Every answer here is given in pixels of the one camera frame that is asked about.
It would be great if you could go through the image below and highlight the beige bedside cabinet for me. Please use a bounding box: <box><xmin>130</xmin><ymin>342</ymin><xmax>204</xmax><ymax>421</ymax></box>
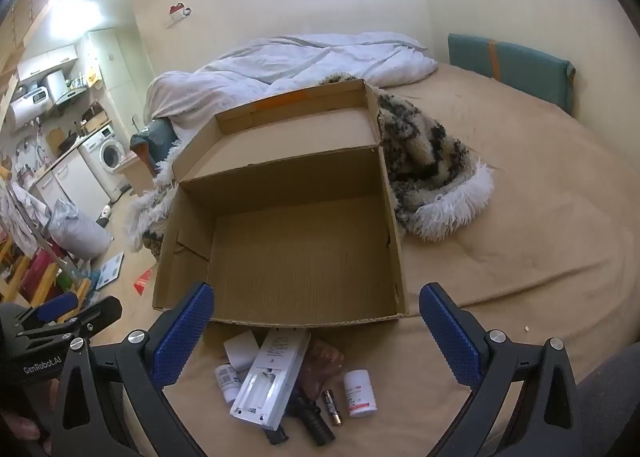
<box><xmin>112</xmin><ymin>154</ymin><xmax>156</xmax><ymax>198</ymax></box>

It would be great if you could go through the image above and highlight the white base cabinet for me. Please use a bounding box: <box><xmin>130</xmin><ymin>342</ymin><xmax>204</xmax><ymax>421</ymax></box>
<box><xmin>30</xmin><ymin>150</ymin><xmax>111</xmax><ymax>223</ymax></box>

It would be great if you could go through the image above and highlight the white wall cabinet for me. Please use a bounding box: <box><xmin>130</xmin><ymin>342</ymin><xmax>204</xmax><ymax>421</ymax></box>
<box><xmin>17</xmin><ymin>42</ymin><xmax>81</xmax><ymax>83</ymax></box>

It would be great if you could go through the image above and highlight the white charger cube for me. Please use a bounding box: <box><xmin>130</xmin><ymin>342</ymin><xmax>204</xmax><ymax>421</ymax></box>
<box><xmin>223</xmin><ymin>331</ymin><xmax>261</xmax><ymax>372</ymax></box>

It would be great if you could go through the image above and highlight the small white bottle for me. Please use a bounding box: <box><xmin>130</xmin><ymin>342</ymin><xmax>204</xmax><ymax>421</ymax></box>
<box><xmin>215</xmin><ymin>364</ymin><xmax>242</xmax><ymax>405</ymax></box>

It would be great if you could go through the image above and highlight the yellow wooden chair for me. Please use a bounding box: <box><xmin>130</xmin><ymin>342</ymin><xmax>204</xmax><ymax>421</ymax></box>
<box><xmin>0</xmin><ymin>237</ymin><xmax>91</xmax><ymax>308</ymax></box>

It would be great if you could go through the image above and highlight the reddish plastic bag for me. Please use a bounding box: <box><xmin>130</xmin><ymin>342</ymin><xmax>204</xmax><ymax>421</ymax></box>
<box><xmin>300</xmin><ymin>337</ymin><xmax>347</xmax><ymax>400</ymax></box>

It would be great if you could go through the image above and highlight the white washing machine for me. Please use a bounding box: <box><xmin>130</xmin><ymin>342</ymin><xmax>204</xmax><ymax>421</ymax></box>
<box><xmin>79</xmin><ymin>124</ymin><xmax>128</xmax><ymax>203</ymax></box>

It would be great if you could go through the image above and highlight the person's left hand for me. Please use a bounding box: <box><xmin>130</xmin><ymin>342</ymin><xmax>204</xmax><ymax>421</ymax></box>
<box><xmin>0</xmin><ymin>409</ymin><xmax>46</xmax><ymax>457</ymax></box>

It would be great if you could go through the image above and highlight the patterned fuzzy blanket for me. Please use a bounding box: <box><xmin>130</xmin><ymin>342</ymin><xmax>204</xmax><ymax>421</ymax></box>
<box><xmin>125</xmin><ymin>73</ymin><xmax>496</xmax><ymax>258</ymax></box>

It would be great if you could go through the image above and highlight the cream tall cupboard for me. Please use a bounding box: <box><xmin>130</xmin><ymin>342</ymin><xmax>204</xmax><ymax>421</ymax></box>
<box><xmin>87</xmin><ymin>30</ymin><xmax>138</xmax><ymax>133</ymax></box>

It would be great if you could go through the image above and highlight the black gold battery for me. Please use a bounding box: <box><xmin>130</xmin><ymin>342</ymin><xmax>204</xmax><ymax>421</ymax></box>
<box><xmin>322</xmin><ymin>389</ymin><xmax>343</xmax><ymax>425</ymax></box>

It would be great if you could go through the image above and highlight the white duvet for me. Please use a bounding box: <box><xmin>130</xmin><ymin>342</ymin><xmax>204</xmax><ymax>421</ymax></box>
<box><xmin>145</xmin><ymin>32</ymin><xmax>438</xmax><ymax>138</ymax></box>

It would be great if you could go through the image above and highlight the grey plastic bag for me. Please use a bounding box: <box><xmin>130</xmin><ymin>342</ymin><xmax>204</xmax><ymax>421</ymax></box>
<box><xmin>47</xmin><ymin>200</ymin><xmax>113</xmax><ymax>260</ymax></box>

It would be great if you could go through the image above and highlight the white hanging cloth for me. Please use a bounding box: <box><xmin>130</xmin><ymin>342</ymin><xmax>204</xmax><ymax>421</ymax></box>
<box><xmin>0</xmin><ymin>182</ymin><xmax>51</xmax><ymax>248</ymax></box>

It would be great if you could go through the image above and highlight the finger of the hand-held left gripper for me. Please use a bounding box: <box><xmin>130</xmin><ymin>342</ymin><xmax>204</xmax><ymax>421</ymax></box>
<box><xmin>17</xmin><ymin>296</ymin><xmax>123</xmax><ymax>344</ymax></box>
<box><xmin>22</xmin><ymin>291</ymin><xmax>80</xmax><ymax>325</ymax></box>

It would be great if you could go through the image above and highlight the black flashlight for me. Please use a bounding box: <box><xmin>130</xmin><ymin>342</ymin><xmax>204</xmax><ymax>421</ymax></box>
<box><xmin>286</xmin><ymin>384</ymin><xmax>336</xmax><ymax>447</ymax></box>

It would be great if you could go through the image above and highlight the white bottle with red label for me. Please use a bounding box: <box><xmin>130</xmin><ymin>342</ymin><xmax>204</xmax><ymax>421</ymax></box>
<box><xmin>342</xmin><ymin>369</ymin><xmax>379</xmax><ymax>419</ymax></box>

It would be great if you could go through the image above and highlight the white water heater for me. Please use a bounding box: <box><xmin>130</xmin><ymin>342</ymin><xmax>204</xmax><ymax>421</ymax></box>
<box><xmin>7</xmin><ymin>87</ymin><xmax>56</xmax><ymax>130</ymax></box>

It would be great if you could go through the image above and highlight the small brown box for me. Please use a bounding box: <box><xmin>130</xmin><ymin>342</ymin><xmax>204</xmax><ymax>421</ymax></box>
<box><xmin>80</xmin><ymin>110</ymin><xmax>108</xmax><ymax>133</ymax></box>

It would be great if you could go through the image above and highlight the white bathroom scale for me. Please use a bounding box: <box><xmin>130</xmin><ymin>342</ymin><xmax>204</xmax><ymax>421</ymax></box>
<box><xmin>92</xmin><ymin>252</ymin><xmax>125</xmax><ymax>290</ymax></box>

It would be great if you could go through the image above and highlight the long white box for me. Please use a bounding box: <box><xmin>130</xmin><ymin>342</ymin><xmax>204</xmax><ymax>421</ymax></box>
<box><xmin>229</xmin><ymin>328</ymin><xmax>312</xmax><ymax>428</ymax></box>

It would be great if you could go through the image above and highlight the brown cardboard box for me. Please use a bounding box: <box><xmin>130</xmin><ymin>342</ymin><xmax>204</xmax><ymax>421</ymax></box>
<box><xmin>152</xmin><ymin>78</ymin><xmax>411</xmax><ymax>328</ymax></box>

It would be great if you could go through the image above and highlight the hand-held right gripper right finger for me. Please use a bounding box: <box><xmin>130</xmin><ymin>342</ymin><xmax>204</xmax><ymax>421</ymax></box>
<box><xmin>419</xmin><ymin>282</ymin><xmax>583</xmax><ymax>457</ymax></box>

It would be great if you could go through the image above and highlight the red box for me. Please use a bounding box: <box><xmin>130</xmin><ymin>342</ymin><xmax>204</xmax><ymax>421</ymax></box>
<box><xmin>134</xmin><ymin>267</ymin><xmax>157</xmax><ymax>294</ymax></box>

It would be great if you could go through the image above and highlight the white cylindrical appliance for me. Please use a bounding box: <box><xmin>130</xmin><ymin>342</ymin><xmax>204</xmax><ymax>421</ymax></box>
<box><xmin>42</xmin><ymin>70</ymin><xmax>71</xmax><ymax>105</ymax></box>

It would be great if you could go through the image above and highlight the red bag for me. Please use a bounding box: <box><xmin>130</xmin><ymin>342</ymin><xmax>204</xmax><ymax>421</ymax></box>
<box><xmin>20</xmin><ymin>252</ymin><xmax>57</xmax><ymax>299</ymax></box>

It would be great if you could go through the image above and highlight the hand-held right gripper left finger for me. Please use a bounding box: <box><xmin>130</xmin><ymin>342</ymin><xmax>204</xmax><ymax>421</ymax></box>
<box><xmin>50</xmin><ymin>282</ymin><xmax>216</xmax><ymax>457</ymax></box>

